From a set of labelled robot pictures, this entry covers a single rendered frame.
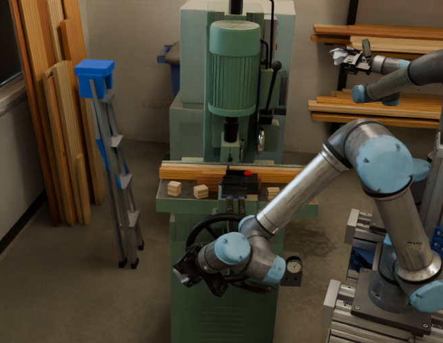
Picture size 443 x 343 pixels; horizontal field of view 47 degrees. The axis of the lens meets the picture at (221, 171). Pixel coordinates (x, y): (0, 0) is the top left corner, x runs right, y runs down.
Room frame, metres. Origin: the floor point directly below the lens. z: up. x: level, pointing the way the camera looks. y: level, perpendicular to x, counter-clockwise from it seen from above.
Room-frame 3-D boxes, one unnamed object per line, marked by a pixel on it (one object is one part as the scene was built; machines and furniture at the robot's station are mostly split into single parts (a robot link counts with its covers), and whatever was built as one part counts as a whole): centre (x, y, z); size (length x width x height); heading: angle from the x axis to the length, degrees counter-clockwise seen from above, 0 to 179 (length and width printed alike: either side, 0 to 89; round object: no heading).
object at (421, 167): (1.69, -0.72, 0.98); 0.13 x 0.12 x 0.14; 111
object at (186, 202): (1.67, -0.06, 0.87); 0.61 x 0.30 x 0.06; 90
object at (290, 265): (1.57, -0.29, 0.65); 0.06 x 0.04 x 0.08; 90
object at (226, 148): (1.80, -0.03, 1.03); 0.14 x 0.07 x 0.09; 0
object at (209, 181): (1.69, -0.03, 0.93); 0.24 x 0.01 x 0.06; 90
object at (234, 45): (1.78, -0.03, 1.35); 0.18 x 0.18 x 0.31
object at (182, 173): (1.78, -0.09, 0.92); 0.67 x 0.02 x 0.04; 90
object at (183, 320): (1.90, -0.03, 0.36); 0.58 x 0.45 x 0.71; 0
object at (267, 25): (2.10, -0.17, 1.40); 0.10 x 0.06 x 0.16; 0
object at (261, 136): (1.91, -0.16, 1.02); 0.12 x 0.03 x 0.12; 0
